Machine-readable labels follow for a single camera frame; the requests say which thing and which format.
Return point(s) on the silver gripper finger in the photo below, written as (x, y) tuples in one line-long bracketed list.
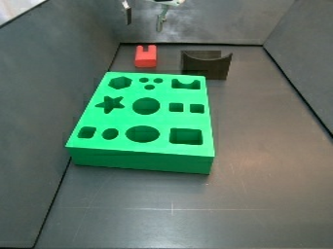
[(126, 11), (163, 18)]

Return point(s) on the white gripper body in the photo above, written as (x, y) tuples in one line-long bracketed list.
[(169, 2)]

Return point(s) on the red square-circle block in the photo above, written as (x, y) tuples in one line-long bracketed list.
[(146, 56)]

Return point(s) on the green foam shape fixture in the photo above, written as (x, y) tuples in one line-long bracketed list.
[(148, 121)]

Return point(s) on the black curved cradle stand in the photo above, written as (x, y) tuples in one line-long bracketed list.
[(205, 63)]

